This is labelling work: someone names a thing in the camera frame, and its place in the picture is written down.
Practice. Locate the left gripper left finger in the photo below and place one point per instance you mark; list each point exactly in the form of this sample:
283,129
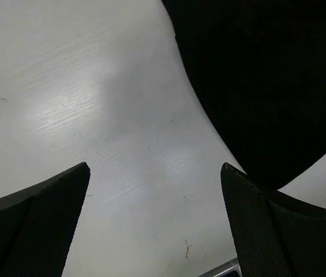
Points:
37,224

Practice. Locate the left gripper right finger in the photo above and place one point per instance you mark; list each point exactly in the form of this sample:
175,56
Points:
274,234

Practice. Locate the black skirt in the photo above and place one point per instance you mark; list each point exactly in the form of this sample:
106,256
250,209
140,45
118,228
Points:
258,69

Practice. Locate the aluminium table edge rail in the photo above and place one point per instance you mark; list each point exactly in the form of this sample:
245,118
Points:
230,268

